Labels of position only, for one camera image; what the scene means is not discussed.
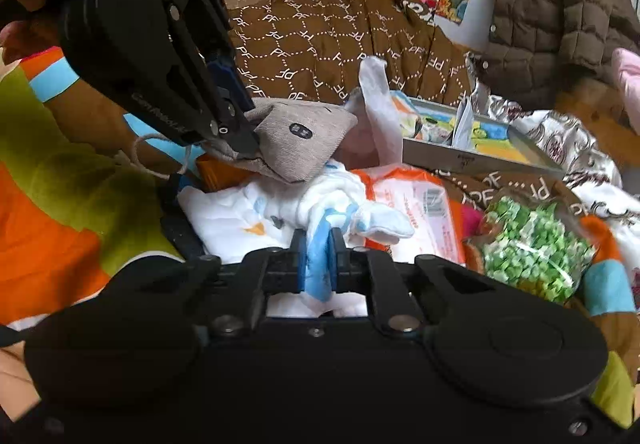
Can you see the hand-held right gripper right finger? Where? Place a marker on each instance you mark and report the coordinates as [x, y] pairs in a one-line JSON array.
[[336, 256]]

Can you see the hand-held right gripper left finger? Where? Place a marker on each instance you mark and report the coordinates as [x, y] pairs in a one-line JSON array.
[[300, 256]]

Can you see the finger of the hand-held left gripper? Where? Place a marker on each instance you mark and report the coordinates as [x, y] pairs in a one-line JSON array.
[[242, 142], [225, 74]]

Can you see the white blue print cloth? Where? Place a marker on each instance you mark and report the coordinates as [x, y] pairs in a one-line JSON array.
[[340, 209]]

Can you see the grey tray box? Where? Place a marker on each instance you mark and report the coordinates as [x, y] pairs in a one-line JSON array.
[[480, 149]]

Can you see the orange ribbed cloth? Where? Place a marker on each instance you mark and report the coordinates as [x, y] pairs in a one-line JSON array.
[[220, 174]]

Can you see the orange and white plastic packet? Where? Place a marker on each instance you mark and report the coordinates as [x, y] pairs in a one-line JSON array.
[[420, 214]]

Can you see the brown patterned quilt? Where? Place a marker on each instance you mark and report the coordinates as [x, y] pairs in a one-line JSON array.
[[320, 34]]

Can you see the white plastic bag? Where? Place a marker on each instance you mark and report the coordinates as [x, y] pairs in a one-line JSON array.
[[375, 109]]

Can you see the colourful striped blanket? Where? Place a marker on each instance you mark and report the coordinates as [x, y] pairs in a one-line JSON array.
[[75, 204]]

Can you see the bag of green beads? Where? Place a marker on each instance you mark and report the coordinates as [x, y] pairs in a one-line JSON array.
[[530, 249]]

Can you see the silver floral bedsheet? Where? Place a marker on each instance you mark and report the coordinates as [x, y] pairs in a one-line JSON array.
[[560, 134]]

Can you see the pink folded cloth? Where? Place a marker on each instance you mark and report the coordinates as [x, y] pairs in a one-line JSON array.
[[629, 79]]

